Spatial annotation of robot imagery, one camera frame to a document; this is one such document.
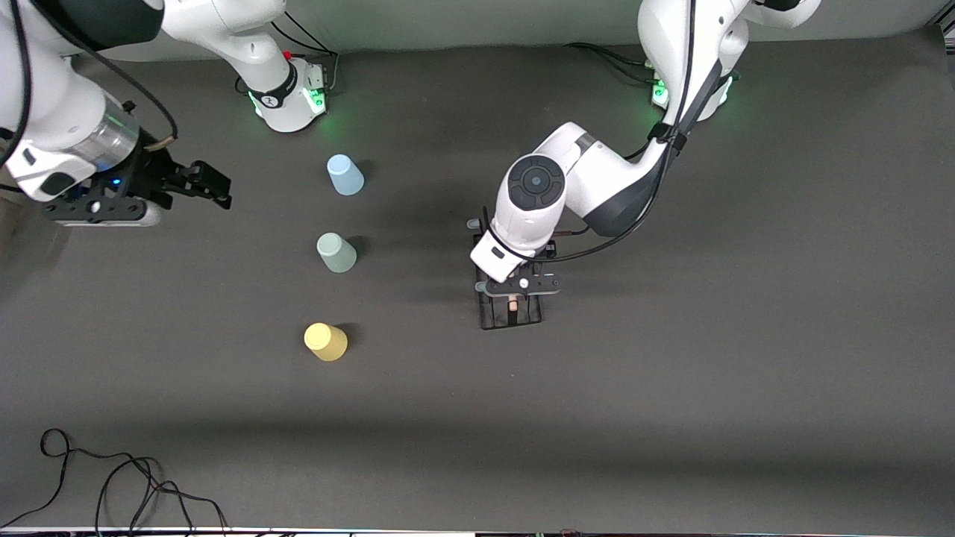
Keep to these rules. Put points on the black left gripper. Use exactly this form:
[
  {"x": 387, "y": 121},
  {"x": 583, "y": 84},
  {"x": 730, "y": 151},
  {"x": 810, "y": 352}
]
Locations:
[{"x": 551, "y": 252}]

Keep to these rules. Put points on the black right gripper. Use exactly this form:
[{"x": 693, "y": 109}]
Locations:
[{"x": 158, "y": 176}]

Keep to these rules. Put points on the pale green plastic cup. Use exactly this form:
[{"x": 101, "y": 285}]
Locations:
[{"x": 337, "y": 253}]

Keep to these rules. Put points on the yellow plastic cup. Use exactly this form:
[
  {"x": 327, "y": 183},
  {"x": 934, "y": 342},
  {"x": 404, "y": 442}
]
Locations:
[{"x": 326, "y": 341}]

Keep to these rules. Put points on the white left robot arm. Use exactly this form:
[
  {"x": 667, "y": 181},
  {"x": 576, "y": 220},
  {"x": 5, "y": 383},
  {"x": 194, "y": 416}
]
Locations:
[{"x": 597, "y": 179}]

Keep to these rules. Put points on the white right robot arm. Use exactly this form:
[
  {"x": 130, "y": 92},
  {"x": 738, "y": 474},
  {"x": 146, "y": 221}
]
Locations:
[{"x": 60, "y": 112}]

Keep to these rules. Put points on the light blue plastic cup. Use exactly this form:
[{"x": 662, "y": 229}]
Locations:
[{"x": 345, "y": 177}]

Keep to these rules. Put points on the dark grey table mat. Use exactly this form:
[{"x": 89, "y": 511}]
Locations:
[{"x": 597, "y": 410}]

